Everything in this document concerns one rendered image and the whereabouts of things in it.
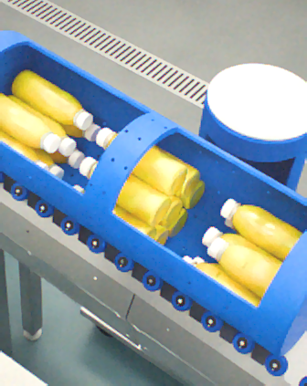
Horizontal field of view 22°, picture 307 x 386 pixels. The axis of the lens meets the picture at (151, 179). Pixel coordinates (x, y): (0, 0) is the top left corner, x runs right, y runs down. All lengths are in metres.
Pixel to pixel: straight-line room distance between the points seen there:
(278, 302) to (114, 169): 0.40
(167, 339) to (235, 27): 2.51
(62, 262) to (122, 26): 2.26
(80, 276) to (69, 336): 0.94
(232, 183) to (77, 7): 2.45
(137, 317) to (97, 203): 0.30
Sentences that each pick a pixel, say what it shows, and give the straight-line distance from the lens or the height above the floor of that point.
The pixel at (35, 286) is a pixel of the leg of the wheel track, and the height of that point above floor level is 0.30.
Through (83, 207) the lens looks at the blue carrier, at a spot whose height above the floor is 1.11.
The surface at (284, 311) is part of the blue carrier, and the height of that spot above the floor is 1.16.
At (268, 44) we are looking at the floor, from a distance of 3.93.
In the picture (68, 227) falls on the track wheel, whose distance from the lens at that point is 1.73.
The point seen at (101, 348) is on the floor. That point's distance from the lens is 2.68.
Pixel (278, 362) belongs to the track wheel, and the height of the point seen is 0.97.
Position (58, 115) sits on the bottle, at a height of 1.11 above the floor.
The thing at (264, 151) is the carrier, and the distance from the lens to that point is 1.91.
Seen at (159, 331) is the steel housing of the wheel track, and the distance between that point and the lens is 1.71.
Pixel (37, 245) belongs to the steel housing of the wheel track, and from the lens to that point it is 1.83.
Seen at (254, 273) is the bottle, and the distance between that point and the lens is 1.48.
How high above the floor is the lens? 2.30
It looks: 47 degrees down
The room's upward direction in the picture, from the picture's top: 7 degrees clockwise
